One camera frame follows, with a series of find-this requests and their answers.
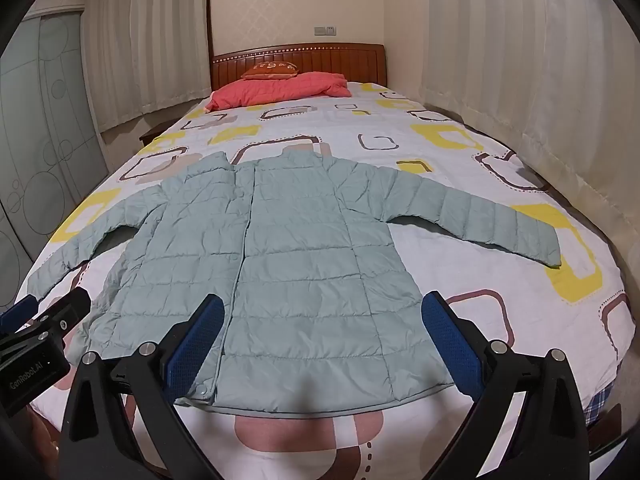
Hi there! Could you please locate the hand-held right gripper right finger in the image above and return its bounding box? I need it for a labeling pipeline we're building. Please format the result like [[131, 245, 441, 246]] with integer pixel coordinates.
[[421, 290, 589, 480]]

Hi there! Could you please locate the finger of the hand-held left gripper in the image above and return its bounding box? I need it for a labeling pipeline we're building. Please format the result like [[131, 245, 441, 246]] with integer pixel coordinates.
[[29, 287, 93, 342], [0, 295, 41, 334]]

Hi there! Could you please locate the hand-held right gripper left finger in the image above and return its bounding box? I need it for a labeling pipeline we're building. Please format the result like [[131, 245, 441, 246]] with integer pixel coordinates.
[[59, 294, 226, 480]]

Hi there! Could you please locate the light green quilted jacket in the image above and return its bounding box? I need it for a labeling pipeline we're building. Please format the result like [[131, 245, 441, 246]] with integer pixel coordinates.
[[27, 152, 562, 417]]

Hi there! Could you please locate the blue plaid cloth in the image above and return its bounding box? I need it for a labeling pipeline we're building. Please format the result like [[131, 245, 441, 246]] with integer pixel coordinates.
[[585, 384, 614, 429]]

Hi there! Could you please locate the frosted glass wardrobe door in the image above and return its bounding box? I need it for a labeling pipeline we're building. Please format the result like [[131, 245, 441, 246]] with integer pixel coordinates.
[[0, 10, 111, 311]]

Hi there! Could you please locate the patterned white bed sheet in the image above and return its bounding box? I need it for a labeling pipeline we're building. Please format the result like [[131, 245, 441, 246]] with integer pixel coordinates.
[[25, 80, 631, 480]]

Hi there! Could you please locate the coral pink quilt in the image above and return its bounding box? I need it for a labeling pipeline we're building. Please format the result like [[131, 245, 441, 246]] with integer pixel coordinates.
[[205, 71, 352, 112]]

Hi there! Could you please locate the orange pillow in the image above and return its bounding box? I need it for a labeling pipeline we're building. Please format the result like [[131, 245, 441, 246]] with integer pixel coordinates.
[[240, 61, 300, 81]]

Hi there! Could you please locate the cream curtain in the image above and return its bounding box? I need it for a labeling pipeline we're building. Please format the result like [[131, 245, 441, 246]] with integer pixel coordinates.
[[420, 0, 640, 271], [82, 0, 213, 133]]

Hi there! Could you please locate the wooden headboard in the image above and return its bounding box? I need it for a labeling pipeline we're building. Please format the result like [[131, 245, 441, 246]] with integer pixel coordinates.
[[210, 42, 388, 92]]

